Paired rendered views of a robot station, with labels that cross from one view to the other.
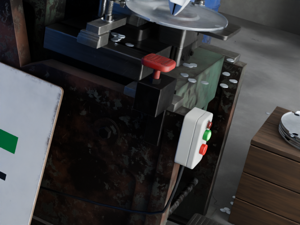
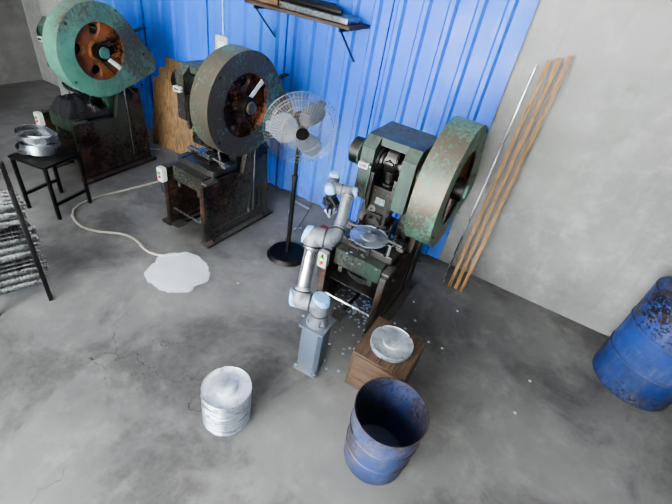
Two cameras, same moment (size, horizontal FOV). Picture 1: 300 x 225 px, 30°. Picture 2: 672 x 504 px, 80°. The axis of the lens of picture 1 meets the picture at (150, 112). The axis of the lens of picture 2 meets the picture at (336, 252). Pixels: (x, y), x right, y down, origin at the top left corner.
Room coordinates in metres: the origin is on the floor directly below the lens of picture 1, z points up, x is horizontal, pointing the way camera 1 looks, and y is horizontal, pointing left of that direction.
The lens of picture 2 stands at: (1.48, -2.52, 2.43)
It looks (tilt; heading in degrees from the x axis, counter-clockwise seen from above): 37 degrees down; 94
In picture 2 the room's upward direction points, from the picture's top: 11 degrees clockwise
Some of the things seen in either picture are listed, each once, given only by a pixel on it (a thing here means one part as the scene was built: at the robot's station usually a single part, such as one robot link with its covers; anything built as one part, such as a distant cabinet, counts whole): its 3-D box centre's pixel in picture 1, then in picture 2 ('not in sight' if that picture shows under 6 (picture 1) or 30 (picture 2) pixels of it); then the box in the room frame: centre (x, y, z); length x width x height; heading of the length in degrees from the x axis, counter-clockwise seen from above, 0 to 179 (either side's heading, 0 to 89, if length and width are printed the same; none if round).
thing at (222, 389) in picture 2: not in sight; (226, 387); (0.91, -1.18, 0.29); 0.29 x 0.29 x 0.01
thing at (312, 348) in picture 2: not in sight; (313, 344); (1.32, -0.65, 0.23); 0.19 x 0.19 x 0.45; 72
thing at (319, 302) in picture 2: not in sight; (319, 303); (1.31, -0.65, 0.62); 0.13 x 0.12 x 0.14; 179
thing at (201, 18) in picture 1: (176, 12); (369, 236); (1.53, -0.02, 0.78); 0.29 x 0.29 x 0.01
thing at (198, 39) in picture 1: (130, 36); (373, 241); (1.58, 0.10, 0.68); 0.45 x 0.30 x 0.06; 159
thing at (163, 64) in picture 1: (156, 74); not in sight; (1.19, 0.00, 0.72); 0.07 x 0.06 x 0.08; 69
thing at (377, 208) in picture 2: not in sight; (381, 202); (1.56, 0.06, 1.04); 0.17 x 0.15 x 0.30; 69
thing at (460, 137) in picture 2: not in sight; (444, 176); (1.93, 0.08, 1.33); 1.03 x 0.28 x 0.82; 69
